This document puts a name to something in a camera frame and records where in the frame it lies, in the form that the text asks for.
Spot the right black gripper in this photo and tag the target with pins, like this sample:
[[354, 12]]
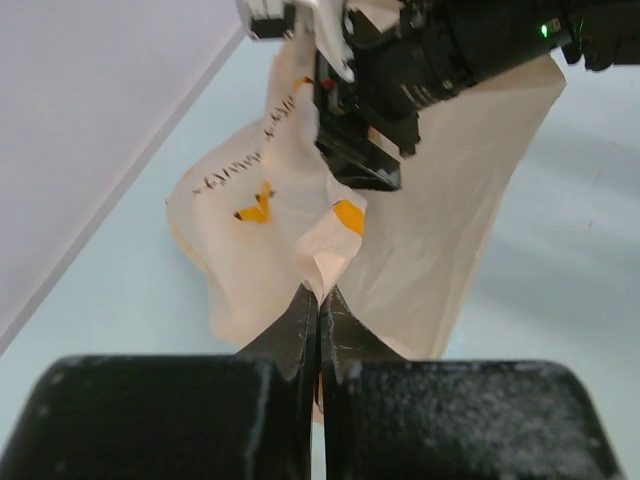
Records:
[[435, 51]]

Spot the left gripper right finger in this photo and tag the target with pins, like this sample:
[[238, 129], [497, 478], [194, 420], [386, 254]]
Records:
[[386, 417]]

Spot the translucent peach plastic bag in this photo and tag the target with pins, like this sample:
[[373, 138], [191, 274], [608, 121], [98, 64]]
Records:
[[262, 216]]

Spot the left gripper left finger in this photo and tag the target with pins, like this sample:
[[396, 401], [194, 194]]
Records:
[[241, 416]]

